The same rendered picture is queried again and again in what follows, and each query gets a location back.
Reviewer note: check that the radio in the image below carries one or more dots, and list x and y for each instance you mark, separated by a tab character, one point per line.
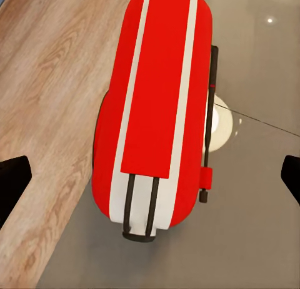
148	140

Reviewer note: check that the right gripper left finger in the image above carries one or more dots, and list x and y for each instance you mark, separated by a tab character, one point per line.
15	175

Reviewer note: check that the coffee table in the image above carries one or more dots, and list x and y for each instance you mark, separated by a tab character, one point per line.
247	235

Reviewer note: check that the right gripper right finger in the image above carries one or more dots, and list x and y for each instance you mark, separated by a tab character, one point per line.
290	174

